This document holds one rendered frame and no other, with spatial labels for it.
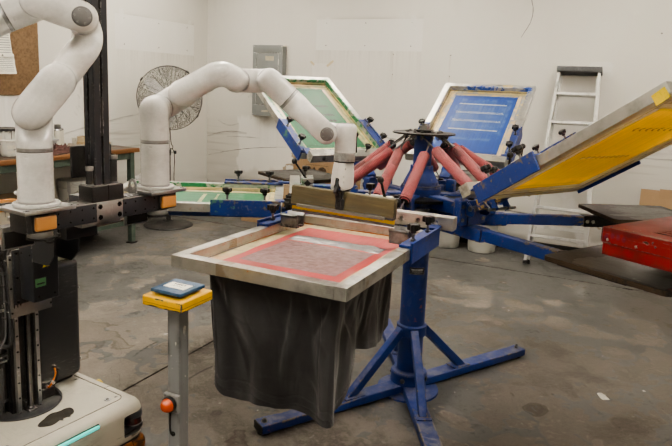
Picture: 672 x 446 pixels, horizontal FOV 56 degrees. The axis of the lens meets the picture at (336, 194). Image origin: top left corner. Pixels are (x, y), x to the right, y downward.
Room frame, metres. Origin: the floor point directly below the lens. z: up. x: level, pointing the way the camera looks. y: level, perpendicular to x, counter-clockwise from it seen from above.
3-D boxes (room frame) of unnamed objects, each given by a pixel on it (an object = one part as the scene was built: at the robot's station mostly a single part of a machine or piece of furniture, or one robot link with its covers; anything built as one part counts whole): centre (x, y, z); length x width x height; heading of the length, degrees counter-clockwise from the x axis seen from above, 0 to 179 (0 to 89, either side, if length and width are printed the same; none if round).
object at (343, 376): (1.91, -0.11, 0.74); 0.46 x 0.04 x 0.42; 154
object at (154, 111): (2.15, 0.62, 1.37); 0.13 x 0.10 x 0.16; 7
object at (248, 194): (2.94, 0.50, 1.05); 1.08 x 0.61 x 0.23; 94
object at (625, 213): (3.05, -1.08, 0.91); 1.34 x 0.40 x 0.08; 94
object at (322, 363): (1.79, 0.18, 0.74); 0.45 x 0.03 x 0.43; 64
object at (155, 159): (2.14, 0.64, 1.21); 0.16 x 0.13 x 0.15; 58
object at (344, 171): (2.22, -0.02, 1.20); 0.10 x 0.07 x 0.11; 154
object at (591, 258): (2.45, -0.78, 0.91); 1.34 x 0.40 x 0.08; 34
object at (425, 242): (2.15, -0.30, 0.98); 0.30 x 0.05 x 0.07; 154
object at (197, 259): (2.05, 0.05, 0.97); 0.79 x 0.58 x 0.04; 154
